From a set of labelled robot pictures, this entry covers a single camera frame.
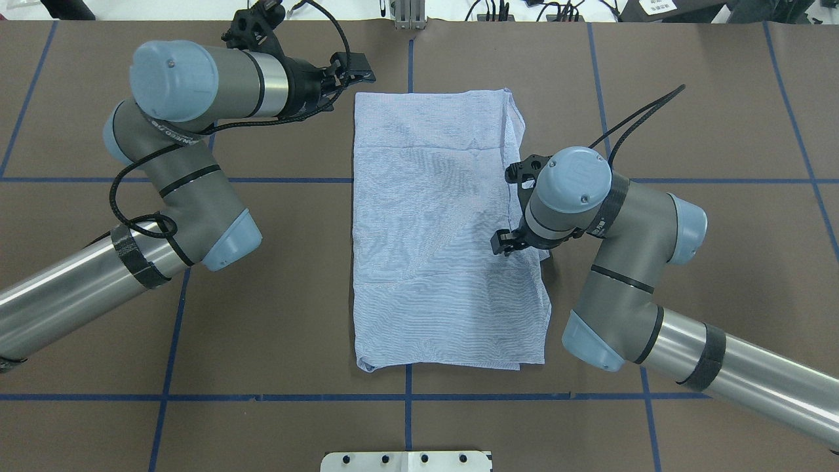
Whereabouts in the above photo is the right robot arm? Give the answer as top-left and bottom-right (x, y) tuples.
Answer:
(491, 146), (838, 453)

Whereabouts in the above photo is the light blue striped shirt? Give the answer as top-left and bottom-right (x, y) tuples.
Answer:
(353, 88), (552, 372)

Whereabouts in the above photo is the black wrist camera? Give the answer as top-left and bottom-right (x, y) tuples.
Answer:
(221, 1), (286, 58)
(504, 154), (551, 212)

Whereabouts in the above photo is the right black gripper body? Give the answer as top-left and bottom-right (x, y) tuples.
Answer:
(511, 223), (558, 251)

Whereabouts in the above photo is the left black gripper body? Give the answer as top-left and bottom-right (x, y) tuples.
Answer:
(283, 56), (341, 119)

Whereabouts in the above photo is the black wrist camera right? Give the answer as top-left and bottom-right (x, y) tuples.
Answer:
(504, 154), (551, 212)

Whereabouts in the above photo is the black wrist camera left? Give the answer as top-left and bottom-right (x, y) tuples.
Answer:
(221, 1), (286, 58)

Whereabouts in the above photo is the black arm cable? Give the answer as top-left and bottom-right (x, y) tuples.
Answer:
(108, 0), (351, 266)

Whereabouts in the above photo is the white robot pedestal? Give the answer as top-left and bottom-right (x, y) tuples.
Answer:
(320, 450), (494, 471)

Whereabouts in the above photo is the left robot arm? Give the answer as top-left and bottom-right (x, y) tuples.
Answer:
(2, 40), (376, 373)

